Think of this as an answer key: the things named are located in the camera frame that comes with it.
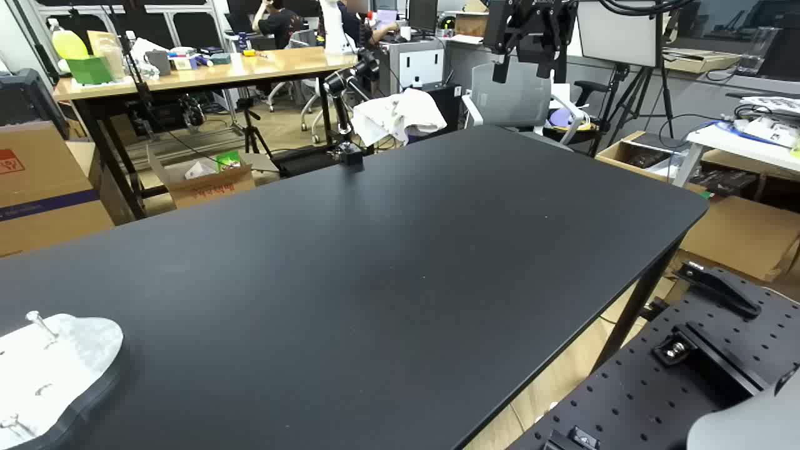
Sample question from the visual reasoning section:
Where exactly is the white spotted cloth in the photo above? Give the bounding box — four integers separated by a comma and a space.
347, 87, 451, 151

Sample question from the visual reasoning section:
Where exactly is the small open cardboard box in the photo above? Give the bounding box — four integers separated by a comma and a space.
161, 151, 257, 213

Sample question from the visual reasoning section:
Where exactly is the white panel board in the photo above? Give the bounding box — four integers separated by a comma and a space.
575, 0, 662, 71

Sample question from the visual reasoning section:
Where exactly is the black articulated clamp stand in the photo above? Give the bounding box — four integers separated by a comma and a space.
323, 68, 371, 172

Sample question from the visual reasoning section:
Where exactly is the seated person in dark shirt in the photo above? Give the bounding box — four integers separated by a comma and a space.
337, 0, 403, 50

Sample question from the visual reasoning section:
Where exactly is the tall black tripod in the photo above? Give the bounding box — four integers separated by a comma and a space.
593, 0, 681, 158

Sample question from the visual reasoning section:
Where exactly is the black clamp bracket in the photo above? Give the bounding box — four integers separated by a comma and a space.
675, 260, 766, 323

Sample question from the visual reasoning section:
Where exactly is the open cardboard box with parts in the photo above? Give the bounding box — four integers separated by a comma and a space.
595, 128, 713, 191

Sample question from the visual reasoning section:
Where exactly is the grey box case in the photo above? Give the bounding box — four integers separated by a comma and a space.
468, 61, 556, 131

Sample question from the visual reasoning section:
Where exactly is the white side table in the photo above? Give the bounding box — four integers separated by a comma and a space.
671, 123, 800, 191

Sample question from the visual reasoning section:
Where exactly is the grey metal cabinet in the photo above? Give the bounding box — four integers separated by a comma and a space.
378, 37, 447, 96

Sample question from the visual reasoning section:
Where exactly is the seated person in black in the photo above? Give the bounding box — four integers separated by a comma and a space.
250, 0, 313, 50

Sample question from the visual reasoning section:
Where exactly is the small black tripod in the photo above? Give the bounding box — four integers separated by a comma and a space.
236, 96, 276, 163

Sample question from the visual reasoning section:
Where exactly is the flat cardboard box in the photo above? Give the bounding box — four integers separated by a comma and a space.
678, 193, 800, 287

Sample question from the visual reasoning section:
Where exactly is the black perforated breadboard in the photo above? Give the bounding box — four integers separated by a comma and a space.
508, 260, 800, 450

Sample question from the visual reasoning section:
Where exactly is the yellow green bag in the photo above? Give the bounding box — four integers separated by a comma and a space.
47, 17, 92, 62

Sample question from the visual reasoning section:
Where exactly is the large closed cardboard box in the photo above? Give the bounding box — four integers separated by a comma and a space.
0, 117, 118, 260

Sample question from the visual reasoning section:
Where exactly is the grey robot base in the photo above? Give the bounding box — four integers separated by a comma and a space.
685, 371, 800, 450

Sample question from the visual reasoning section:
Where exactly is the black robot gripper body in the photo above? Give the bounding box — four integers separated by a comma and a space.
482, 0, 581, 62

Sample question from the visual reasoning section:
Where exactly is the long wooden table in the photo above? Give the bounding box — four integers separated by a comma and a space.
53, 45, 361, 220

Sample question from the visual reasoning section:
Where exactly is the black square mount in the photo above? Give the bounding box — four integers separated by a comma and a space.
651, 327, 713, 371

